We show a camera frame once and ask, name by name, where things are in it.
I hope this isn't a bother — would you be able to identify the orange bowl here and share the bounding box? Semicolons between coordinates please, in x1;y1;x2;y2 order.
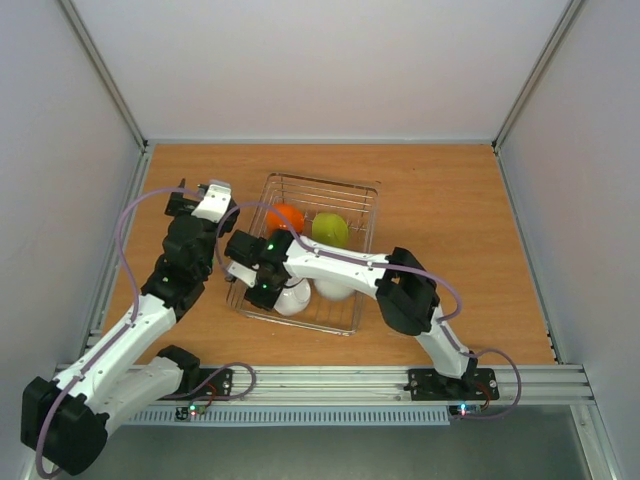
266;203;305;238

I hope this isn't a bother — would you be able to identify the white bottom bowl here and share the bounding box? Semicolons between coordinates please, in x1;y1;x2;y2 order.
274;279;312;317

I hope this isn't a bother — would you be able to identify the white bowl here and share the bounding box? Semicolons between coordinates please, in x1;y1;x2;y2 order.
314;279;354;302
274;279;312;317

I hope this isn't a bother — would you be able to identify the green bowl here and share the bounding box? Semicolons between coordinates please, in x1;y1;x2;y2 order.
311;212;349;248

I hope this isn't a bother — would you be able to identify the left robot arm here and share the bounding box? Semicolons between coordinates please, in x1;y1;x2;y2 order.
20;180;237;479

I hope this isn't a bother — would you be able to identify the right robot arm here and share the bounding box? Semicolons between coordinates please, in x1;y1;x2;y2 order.
224;230;477;397

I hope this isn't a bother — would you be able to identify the left small circuit board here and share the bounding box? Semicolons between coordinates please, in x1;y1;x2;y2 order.
174;404;207;421

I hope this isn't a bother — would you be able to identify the small circuit board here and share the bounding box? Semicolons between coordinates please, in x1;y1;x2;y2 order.
174;404;207;421
449;403;486;417

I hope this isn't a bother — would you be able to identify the right small circuit board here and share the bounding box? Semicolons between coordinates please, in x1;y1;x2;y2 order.
449;403;486;417

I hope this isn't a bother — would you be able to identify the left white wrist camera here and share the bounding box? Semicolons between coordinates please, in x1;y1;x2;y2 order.
191;180;232;223

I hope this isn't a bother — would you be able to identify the left aluminium frame post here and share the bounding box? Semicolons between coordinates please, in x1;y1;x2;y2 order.
56;0;148;152

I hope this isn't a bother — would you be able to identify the aluminium frame post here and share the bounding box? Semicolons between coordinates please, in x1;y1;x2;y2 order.
56;0;148;152
491;0;586;156

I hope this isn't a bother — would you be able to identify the wire dish rack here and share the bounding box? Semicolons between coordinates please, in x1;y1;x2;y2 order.
225;172;379;337

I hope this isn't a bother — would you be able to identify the aluminium front rail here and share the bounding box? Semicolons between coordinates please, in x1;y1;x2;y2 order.
45;363;595;404

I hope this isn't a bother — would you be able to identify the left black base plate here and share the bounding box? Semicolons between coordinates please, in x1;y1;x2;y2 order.
159;368;233;401

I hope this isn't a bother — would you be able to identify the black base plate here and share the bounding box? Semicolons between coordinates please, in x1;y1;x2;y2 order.
159;368;233;401
404;368;500;401

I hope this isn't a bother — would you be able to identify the grey slotted cable duct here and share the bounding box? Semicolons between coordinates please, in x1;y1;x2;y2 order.
124;406;450;428

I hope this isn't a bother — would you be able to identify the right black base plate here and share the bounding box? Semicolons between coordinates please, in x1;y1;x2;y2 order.
404;368;500;401

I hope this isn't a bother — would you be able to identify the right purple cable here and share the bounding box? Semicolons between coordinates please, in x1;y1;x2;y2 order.
215;201;524;420

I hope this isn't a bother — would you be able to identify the right aluminium frame post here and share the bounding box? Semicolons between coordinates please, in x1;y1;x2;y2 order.
491;0;586;156

